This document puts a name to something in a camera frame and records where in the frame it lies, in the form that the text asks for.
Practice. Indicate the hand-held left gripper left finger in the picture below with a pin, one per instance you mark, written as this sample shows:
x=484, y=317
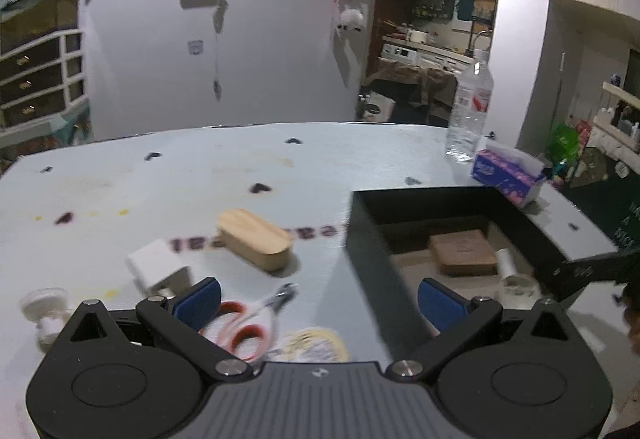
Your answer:
x=200, y=301

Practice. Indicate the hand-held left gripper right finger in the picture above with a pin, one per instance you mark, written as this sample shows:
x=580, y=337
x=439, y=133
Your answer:
x=440, y=306

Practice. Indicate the white power adapter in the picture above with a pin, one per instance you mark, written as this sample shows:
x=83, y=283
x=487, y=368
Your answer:
x=155, y=261

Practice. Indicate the black storage box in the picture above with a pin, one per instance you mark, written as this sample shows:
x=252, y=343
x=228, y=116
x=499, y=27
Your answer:
x=370, y=264

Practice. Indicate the oval wooden box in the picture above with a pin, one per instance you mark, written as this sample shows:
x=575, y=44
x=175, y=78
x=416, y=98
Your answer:
x=255, y=239

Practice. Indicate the round yellow tape measure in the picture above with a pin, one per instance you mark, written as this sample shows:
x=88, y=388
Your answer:
x=315, y=344

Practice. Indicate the white suction cup hook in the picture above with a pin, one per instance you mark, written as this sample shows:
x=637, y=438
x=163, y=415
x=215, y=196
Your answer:
x=42, y=306

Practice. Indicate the brown wooden block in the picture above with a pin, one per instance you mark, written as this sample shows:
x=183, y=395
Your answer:
x=462, y=251

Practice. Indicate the white plastic tube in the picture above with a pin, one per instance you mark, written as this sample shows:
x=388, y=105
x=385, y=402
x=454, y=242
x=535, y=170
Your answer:
x=506, y=261

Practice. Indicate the clear plastic cup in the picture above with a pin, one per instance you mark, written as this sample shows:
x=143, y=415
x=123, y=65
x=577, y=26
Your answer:
x=520, y=286

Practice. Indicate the purple floral tissue pack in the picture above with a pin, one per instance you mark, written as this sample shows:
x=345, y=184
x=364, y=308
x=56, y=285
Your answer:
x=500, y=174

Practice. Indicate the clear water bottle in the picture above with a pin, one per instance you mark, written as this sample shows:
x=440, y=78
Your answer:
x=467, y=119

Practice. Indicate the green plastic bag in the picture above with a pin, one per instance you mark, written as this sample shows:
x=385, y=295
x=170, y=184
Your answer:
x=562, y=141

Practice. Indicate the chair with draped clothes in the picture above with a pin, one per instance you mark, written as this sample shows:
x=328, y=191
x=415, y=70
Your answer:
x=415, y=81

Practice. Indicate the white washing machine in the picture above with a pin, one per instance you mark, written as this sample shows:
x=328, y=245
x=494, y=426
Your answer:
x=400, y=55

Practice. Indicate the white drawer cabinet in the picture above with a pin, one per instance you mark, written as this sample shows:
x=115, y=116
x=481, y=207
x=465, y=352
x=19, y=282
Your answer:
x=30, y=84

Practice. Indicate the hanging white plush toy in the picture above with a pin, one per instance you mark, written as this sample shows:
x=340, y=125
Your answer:
x=349, y=21

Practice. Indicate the glass tank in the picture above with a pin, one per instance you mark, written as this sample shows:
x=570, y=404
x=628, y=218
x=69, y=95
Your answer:
x=40, y=14

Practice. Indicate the white wall hook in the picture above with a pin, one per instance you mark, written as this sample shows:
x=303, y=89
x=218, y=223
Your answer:
x=196, y=47

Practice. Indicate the wall shelf with bottles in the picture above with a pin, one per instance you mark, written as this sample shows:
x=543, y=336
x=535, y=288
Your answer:
x=620, y=124

